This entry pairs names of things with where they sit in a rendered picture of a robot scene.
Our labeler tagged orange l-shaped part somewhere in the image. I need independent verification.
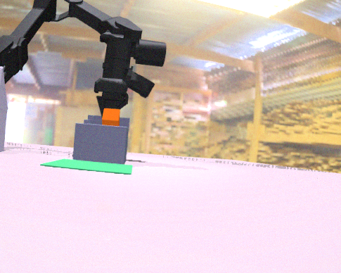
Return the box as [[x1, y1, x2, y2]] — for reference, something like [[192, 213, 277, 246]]
[[102, 108, 120, 126]]

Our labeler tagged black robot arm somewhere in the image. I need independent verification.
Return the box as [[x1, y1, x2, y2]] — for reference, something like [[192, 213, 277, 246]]
[[0, 0, 167, 99]]

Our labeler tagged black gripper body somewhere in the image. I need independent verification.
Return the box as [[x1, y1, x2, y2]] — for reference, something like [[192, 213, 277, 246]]
[[94, 58, 130, 104]]

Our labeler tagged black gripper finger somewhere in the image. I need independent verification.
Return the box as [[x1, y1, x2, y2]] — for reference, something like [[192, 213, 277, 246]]
[[96, 96, 126, 117], [117, 103, 127, 110]]

